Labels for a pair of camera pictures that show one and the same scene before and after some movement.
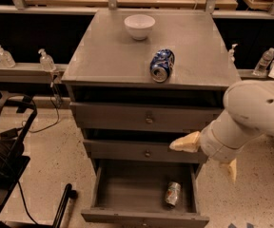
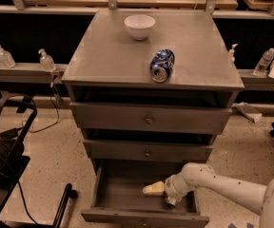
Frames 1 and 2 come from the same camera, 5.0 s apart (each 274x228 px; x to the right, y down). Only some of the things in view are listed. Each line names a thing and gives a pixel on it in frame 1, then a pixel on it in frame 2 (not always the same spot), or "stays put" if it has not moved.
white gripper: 213,145 -> 169,188
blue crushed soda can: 162,65 stays put
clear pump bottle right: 231,58 stays put
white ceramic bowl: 139,26 stays put
